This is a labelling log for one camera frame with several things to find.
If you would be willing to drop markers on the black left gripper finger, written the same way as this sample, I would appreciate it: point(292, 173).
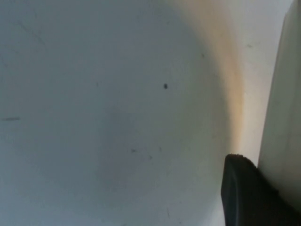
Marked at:
point(249, 195)

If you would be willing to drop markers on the pale white plate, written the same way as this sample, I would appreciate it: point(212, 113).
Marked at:
point(282, 106)

